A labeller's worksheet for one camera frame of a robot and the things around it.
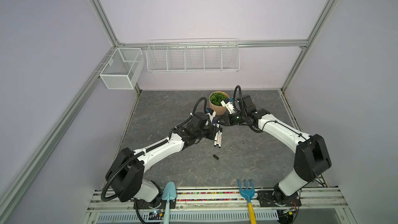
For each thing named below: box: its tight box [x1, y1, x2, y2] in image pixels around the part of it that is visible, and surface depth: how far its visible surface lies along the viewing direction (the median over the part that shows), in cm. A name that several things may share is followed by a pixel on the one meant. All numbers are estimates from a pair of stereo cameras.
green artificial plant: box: [210, 92, 227, 107], surface depth 104 cm
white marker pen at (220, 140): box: [218, 131, 223, 148], surface depth 95 cm
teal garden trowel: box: [161, 181, 177, 224], surface depth 75 cm
